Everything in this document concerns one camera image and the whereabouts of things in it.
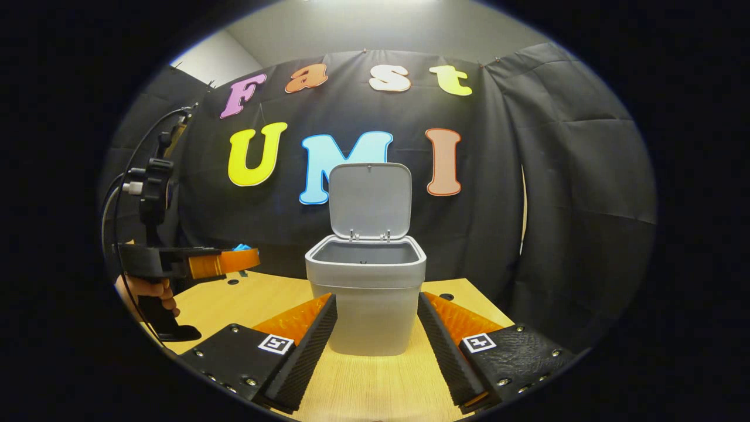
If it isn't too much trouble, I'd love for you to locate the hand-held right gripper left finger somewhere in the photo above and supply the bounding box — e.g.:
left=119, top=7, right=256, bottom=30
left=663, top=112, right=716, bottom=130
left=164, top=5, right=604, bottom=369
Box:
left=176, top=293, right=339, bottom=414

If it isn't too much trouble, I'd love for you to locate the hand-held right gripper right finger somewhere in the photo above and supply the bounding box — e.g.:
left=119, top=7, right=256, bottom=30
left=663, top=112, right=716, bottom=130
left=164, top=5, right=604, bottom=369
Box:
left=417, top=291, right=578, bottom=414

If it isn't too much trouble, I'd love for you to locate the grey desktop garbage bin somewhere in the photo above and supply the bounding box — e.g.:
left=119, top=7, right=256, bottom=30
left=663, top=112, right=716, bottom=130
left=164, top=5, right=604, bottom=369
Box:
left=305, top=162, right=427, bottom=357

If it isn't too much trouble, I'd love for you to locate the wooden desktop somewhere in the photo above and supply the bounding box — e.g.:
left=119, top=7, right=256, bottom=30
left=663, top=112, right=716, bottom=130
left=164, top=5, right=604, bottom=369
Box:
left=138, top=271, right=516, bottom=422

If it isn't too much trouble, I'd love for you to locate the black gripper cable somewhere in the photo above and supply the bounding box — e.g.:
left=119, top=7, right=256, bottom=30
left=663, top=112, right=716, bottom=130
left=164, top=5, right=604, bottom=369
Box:
left=101, top=107, right=194, bottom=346

